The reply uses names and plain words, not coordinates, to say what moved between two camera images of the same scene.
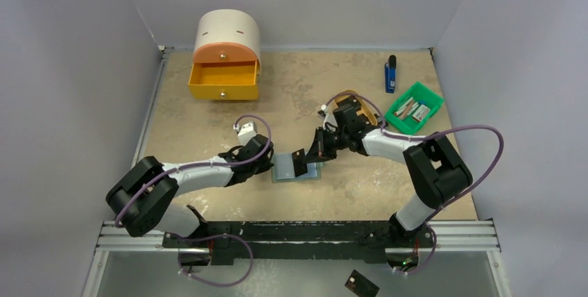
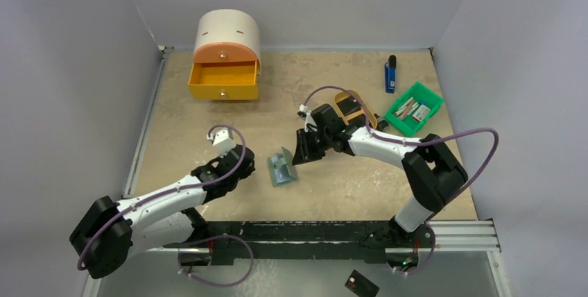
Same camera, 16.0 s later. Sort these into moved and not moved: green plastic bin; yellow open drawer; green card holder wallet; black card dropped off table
Moved: green card holder wallet
Not moved: black card dropped off table; yellow open drawer; green plastic bin
